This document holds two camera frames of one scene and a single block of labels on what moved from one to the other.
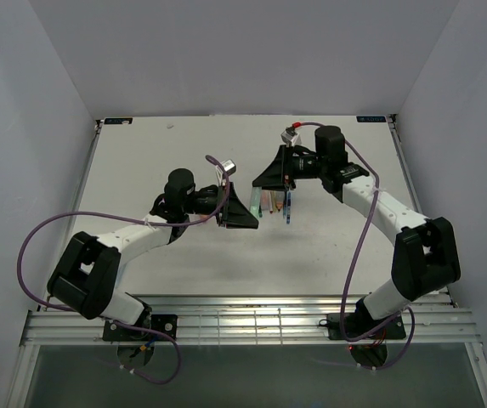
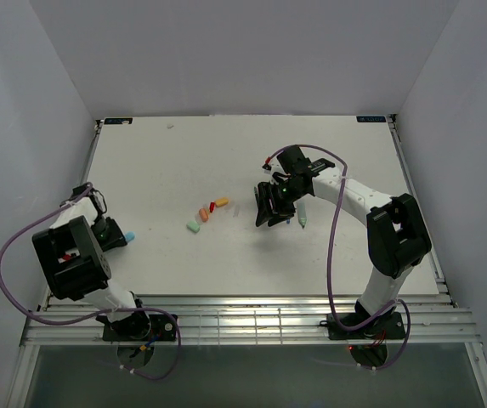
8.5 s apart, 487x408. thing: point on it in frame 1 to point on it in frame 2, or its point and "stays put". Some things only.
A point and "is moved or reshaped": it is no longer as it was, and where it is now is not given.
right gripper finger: (286, 187) to (280, 219)
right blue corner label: (370, 118) stays put
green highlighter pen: (256, 201) is moved or reshaped
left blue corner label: (127, 121) stays put
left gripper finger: (238, 214) to (119, 242)
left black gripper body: (209, 203) to (107, 230)
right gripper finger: (277, 175) to (266, 206)
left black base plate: (166, 324) stays put
